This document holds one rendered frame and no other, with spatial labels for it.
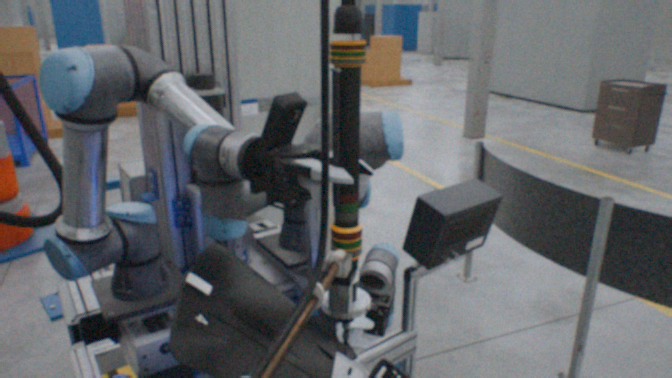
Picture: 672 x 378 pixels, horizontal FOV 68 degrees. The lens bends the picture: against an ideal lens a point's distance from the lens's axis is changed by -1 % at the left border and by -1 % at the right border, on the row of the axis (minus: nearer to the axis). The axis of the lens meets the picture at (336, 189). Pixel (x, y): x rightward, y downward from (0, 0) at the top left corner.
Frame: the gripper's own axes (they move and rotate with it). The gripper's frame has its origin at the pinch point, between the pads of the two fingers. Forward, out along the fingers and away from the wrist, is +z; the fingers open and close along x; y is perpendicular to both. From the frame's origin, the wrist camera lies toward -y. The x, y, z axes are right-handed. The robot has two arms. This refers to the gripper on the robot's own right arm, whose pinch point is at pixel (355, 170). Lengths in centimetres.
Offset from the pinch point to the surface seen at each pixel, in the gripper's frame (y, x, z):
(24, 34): -1, -203, -772
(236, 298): 14.4, 15.3, -6.3
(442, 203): 29, -66, -24
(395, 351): 71, -52, -27
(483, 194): 30, -81, -19
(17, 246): 147, -47, -379
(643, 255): 78, -184, 9
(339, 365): 25.9, 5.4, 2.0
